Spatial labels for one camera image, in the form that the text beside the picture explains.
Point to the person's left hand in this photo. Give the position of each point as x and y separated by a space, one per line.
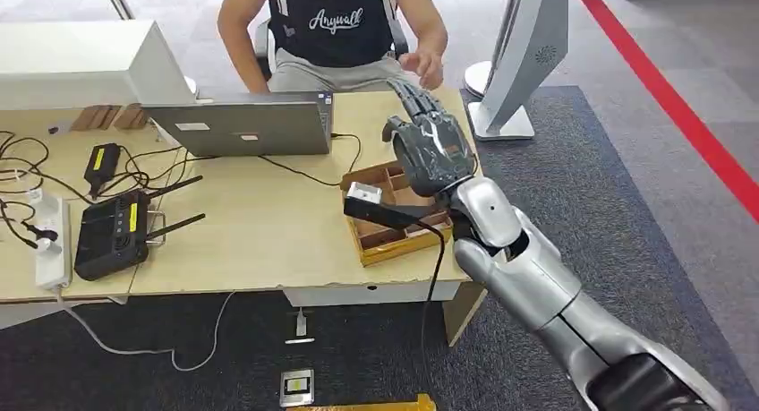
427 69

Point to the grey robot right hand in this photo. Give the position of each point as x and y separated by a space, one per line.
436 153

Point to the wooden compartment box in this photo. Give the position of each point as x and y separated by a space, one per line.
382 242

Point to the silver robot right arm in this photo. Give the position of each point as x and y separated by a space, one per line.
533 278

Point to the white round base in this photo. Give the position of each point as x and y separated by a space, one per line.
474 79

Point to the person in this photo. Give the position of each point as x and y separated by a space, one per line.
332 34

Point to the silver display kiosk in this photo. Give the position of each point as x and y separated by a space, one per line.
528 43

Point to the pale wooden desk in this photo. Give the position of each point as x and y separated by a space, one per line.
267 230

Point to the grey laptop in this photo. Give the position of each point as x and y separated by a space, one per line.
249 128

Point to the dark grey carpet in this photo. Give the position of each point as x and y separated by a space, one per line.
640 230

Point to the red floor tape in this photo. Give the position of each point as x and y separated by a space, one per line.
670 100

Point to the yellow flat object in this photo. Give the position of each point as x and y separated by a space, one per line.
379 406

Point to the silver floor socket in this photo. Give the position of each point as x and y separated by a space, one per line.
296 387

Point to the wooden block stand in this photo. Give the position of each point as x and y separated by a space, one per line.
130 116
93 117

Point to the slanted metal pole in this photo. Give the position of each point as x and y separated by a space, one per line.
118 0

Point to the black adapter yellow label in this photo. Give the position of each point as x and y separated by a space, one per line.
101 162

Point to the black controller with antennas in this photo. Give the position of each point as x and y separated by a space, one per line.
110 236

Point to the white boxy appliance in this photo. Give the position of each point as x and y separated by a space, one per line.
77 67

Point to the white power strip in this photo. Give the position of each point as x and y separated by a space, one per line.
52 261

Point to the black plug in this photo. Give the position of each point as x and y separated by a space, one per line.
44 233

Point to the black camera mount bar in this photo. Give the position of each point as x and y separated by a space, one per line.
385 216

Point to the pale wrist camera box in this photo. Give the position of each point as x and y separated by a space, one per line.
364 192

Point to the white floor bracket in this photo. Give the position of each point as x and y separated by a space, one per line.
300 327

